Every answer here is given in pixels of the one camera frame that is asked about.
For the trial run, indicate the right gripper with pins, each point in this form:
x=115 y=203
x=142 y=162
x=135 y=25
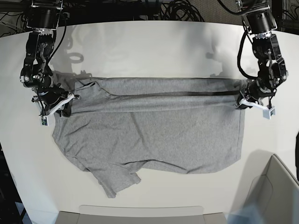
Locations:
x=54 y=100

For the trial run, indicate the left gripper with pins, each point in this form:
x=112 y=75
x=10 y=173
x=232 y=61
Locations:
x=253 y=94

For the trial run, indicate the grey T-shirt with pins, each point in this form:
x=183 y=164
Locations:
x=121 y=125

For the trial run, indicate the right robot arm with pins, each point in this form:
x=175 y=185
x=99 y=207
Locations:
x=43 y=20

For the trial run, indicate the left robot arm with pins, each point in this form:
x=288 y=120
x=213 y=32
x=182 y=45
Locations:
x=258 y=23

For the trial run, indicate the grey bin at right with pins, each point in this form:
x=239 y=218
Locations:
x=273 y=197

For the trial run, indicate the grey bin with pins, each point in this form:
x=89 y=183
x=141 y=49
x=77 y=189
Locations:
x=273 y=197
x=91 y=214

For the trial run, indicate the grey bin at bottom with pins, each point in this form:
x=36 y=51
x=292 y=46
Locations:
x=91 y=214

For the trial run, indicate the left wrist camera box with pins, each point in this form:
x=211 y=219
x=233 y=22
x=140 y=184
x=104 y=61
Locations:
x=269 y=112

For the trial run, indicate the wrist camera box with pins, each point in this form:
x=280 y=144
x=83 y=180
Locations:
x=269 y=112
x=47 y=120

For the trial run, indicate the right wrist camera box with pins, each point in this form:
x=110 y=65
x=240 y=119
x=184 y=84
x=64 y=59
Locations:
x=47 y=120

